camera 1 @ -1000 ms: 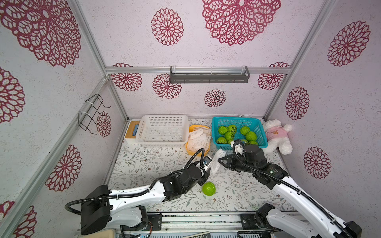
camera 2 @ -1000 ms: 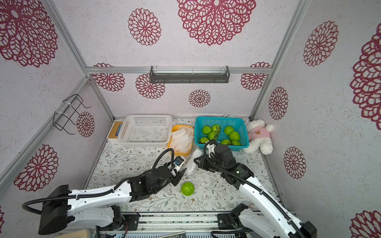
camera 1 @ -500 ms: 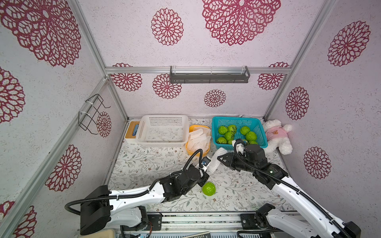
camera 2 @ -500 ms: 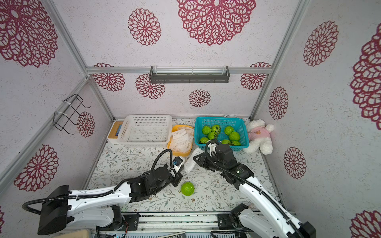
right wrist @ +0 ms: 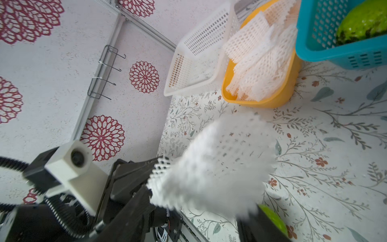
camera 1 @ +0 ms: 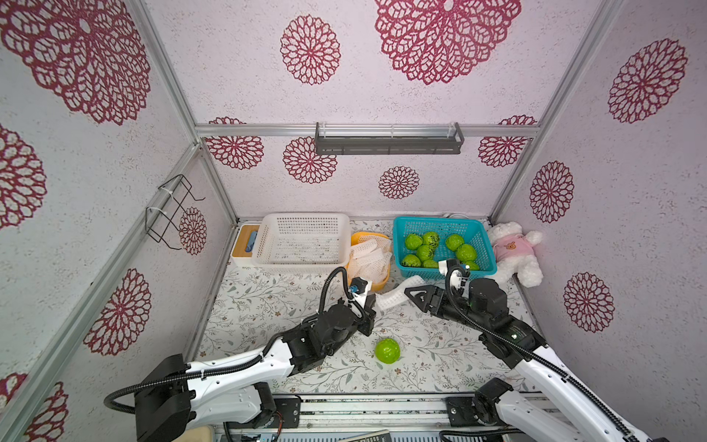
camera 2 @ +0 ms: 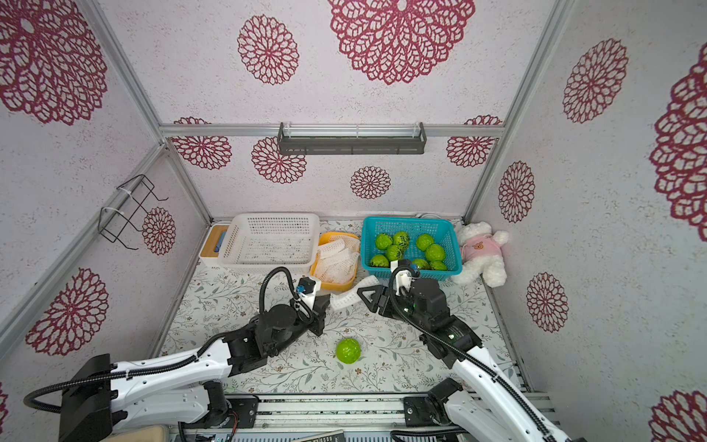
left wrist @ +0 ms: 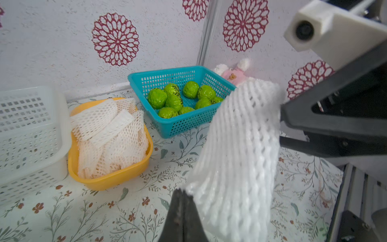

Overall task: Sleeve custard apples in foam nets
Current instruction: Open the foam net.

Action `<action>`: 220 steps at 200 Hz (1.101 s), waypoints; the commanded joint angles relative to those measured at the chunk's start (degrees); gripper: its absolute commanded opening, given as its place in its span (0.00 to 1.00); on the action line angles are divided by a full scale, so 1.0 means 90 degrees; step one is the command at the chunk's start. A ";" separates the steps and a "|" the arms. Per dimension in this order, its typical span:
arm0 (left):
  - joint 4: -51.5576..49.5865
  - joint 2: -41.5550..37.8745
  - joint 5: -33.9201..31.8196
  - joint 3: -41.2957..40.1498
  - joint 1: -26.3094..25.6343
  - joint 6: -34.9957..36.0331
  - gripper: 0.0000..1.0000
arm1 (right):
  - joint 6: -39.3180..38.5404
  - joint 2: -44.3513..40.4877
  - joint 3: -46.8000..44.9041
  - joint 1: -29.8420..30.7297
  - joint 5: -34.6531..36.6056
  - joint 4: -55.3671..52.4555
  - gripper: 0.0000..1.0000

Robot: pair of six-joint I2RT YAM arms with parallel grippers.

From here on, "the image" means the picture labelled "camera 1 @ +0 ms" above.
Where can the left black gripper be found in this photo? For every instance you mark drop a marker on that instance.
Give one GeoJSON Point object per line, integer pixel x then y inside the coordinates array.
{"type": "Point", "coordinates": [366, 317]}

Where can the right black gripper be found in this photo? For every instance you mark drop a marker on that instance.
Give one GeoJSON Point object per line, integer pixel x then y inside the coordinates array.
{"type": "Point", "coordinates": [436, 299]}

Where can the white foam net sleeve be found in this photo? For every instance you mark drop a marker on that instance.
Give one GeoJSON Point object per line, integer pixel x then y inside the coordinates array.
{"type": "Point", "coordinates": [397, 296]}

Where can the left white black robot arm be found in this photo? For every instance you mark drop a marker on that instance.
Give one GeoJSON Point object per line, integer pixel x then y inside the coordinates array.
{"type": "Point", "coordinates": [178, 396]}

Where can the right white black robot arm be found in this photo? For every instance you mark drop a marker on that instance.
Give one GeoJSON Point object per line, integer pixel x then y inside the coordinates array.
{"type": "Point", "coordinates": [585, 416]}

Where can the pile of white foam nets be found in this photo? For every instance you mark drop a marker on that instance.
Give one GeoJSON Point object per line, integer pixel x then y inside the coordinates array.
{"type": "Point", "coordinates": [373, 259]}

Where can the floral table mat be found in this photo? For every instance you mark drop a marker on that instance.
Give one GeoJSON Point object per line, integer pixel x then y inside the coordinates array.
{"type": "Point", "coordinates": [436, 355]}

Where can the teal plastic basket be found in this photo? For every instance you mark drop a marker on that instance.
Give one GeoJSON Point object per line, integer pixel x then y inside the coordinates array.
{"type": "Point", "coordinates": [472, 231]}

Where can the yellow plastic tray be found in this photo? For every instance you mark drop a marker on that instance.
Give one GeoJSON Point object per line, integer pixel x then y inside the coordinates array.
{"type": "Point", "coordinates": [364, 240]}

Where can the white teddy bear pink shirt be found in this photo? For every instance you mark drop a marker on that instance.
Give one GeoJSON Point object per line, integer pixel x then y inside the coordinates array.
{"type": "Point", "coordinates": [514, 253]}

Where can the white plastic basket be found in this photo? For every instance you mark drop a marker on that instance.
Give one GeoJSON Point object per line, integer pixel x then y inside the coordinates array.
{"type": "Point", "coordinates": [302, 242]}

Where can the white box wooden lid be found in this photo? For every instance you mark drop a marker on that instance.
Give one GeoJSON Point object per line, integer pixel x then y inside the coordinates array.
{"type": "Point", "coordinates": [242, 250]}

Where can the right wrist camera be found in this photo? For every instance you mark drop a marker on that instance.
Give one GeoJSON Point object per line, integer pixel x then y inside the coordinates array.
{"type": "Point", "coordinates": [456, 273]}

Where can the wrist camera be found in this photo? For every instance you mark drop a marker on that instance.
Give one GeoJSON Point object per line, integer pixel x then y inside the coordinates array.
{"type": "Point", "coordinates": [456, 273]}
{"type": "Point", "coordinates": [359, 287]}

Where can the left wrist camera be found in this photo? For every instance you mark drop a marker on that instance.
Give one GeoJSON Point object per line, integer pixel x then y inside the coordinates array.
{"type": "Point", "coordinates": [359, 287]}

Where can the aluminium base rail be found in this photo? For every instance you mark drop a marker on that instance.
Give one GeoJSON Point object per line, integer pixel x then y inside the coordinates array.
{"type": "Point", "coordinates": [360, 417]}

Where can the black wire wall rack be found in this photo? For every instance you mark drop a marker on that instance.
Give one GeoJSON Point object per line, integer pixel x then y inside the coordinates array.
{"type": "Point", "coordinates": [161, 219]}

